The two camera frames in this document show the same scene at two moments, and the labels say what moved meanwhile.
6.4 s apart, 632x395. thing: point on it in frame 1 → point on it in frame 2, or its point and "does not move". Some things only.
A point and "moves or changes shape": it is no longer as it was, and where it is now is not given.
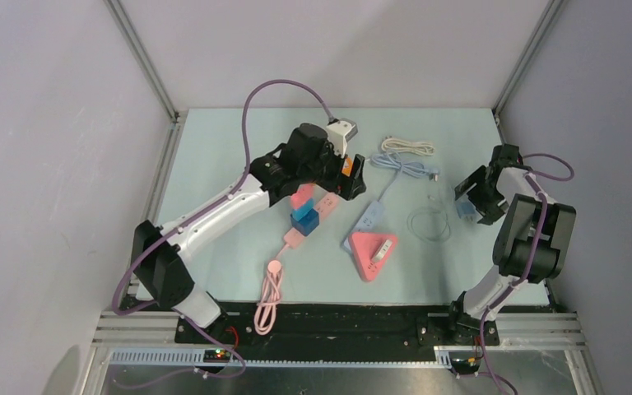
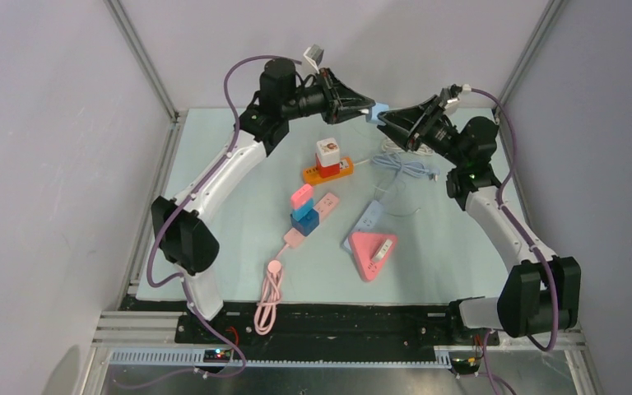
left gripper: x=344 y=186 → x=337 y=96
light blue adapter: x=303 y=210 does not move
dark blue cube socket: x=307 y=224 does not move
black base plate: x=343 y=327 does not move
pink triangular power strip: x=364 y=245 does not move
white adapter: x=383 y=251 does not move
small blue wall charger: x=466 y=210 moves or changes shape
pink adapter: x=304 y=192 does not move
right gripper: x=490 y=211 → x=420 y=118
